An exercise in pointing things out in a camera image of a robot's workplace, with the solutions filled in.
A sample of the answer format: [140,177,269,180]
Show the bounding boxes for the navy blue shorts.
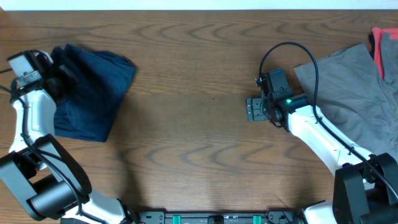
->
[51,44,136,142]

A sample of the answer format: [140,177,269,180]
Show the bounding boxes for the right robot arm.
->
[246,95,397,223]

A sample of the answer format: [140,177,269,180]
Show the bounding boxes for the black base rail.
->
[115,209,306,224]

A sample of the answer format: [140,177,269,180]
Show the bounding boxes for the red black garment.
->
[368,27,397,79]

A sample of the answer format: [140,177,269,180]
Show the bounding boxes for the grey shorts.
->
[294,34,397,158]

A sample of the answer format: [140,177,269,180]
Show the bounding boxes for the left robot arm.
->
[1,50,139,223]

